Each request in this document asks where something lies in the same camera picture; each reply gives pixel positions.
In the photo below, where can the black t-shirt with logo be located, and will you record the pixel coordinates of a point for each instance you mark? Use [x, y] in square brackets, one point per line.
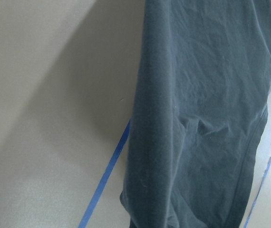
[200, 109]

